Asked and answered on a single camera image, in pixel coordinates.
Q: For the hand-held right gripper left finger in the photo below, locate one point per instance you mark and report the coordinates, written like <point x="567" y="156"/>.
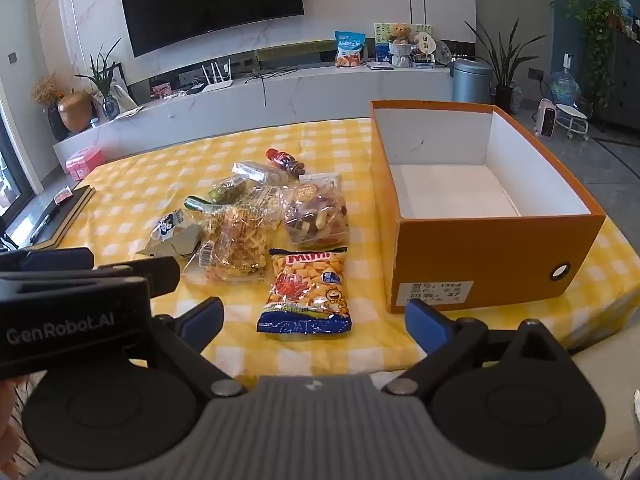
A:
<point x="202" y="321"/>

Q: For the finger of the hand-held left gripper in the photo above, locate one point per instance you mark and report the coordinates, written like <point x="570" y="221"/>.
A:
<point x="55" y="259"/>
<point x="160" y="274"/>

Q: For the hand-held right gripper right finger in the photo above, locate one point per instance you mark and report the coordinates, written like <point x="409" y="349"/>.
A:
<point x="425" y="325"/>

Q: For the white blue cartoon snack packet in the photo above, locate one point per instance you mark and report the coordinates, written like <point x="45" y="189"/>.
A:
<point x="172" y="227"/>

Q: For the small green snack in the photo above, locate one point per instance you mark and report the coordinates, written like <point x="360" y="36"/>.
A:
<point x="196" y="204"/>

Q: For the clear pretzel snack packet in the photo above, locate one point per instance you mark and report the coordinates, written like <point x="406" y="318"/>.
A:
<point x="240" y="245"/>

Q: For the orange cardboard box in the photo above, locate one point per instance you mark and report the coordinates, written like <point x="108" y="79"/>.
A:
<point x="475" y="255"/>

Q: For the clear packet with green snacks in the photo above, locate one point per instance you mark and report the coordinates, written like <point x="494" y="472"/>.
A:
<point x="230" y="190"/>

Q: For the yellow snack packet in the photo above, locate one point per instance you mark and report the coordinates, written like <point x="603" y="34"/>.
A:
<point x="307" y="290"/>

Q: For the clear packet of white balls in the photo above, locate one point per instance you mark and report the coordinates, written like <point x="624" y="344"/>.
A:
<point x="257" y="172"/>

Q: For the clear mixed nuts packet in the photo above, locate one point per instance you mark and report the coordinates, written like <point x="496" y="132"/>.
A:
<point x="312" y="215"/>

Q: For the candy bottle with red cap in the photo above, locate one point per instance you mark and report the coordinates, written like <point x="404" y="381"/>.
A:
<point x="285" y="162"/>

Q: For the person's left hand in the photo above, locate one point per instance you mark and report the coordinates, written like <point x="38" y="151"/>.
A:
<point x="7" y="415"/>

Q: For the black pen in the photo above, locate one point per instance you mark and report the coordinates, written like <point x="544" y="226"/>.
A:
<point x="42" y="225"/>

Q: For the black notebook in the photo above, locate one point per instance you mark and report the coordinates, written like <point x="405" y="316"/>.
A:
<point x="62" y="215"/>

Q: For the small red card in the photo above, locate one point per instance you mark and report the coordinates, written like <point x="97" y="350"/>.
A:
<point x="63" y="195"/>

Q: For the yellow checkered tablecloth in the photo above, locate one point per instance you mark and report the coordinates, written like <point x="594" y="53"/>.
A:
<point x="350" y="355"/>

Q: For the pink box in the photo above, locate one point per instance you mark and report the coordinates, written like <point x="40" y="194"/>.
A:
<point x="84" y="164"/>

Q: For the dark vase with dried flowers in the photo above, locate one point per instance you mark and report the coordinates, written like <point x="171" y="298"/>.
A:
<point x="55" y="120"/>

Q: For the gold vase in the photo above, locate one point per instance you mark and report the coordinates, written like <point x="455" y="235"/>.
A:
<point x="75" y="112"/>

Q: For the blue white vase with plant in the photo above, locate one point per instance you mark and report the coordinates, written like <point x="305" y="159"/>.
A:
<point x="110" y="105"/>

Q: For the pink photo card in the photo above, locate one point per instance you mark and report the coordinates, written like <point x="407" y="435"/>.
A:
<point x="161" y="91"/>

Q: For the white router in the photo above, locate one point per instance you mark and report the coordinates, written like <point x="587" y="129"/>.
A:
<point x="216" y="82"/>

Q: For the white marble television cabinet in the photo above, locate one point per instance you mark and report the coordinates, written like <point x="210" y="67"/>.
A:
<point x="300" y="95"/>

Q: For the pink heater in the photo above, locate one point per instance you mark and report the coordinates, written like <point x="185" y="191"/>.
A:
<point x="546" y="120"/>

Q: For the potted long leaf plant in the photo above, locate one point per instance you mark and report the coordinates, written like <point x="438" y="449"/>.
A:
<point x="504" y="95"/>

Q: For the grey blue trash can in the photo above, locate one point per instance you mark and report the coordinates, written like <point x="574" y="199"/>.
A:
<point x="471" y="82"/>

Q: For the white round stool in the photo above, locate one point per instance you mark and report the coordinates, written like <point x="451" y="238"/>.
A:
<point x="572" y="112"/>

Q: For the blue water jug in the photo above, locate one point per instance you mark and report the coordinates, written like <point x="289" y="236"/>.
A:
<point x="564" y="87"/>

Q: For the blue snack bag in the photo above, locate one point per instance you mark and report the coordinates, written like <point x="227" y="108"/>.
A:
<point x="349" y="50"/>

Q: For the green printed poster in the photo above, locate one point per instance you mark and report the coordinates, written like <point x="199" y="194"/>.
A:
<point x="382" y="35"/>

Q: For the dark grey cabinet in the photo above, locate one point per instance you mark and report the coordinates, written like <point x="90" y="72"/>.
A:
<point x="625" y="80"/>

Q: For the trailing pothos plant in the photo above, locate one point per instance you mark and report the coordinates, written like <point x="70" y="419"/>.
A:
<point x="595" y="35"/>

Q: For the black wall television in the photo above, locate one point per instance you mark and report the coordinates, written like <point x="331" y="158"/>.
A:
<point x="210" y="5"/>

